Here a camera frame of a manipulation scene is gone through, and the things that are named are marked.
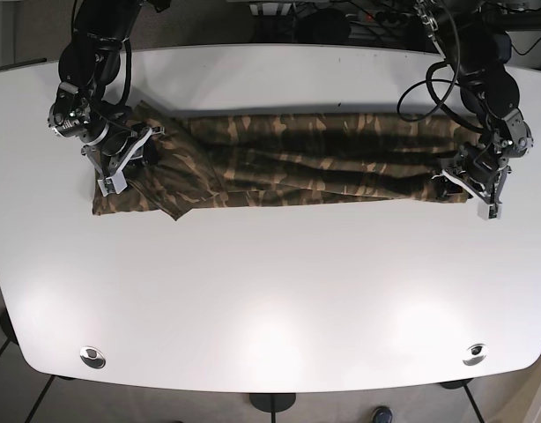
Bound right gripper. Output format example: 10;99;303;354
80;122;165;197

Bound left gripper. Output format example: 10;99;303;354
433;143;511;219

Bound camouflage brown green T-shirt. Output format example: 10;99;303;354
93;103;478;219

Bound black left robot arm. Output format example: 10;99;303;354
414;1;534;219

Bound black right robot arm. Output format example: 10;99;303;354
48;0;165;197

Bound right chrome table grommet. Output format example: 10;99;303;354
462;344;488;367

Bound chrome table grommet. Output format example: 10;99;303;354
79;345;106;369
462;344;488;367

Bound left chrome table grommet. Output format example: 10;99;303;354
79;345;106;369

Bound grey sneaker shoe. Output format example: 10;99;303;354
370;406;393;423

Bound front black table foot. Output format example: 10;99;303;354
248;393;296;413

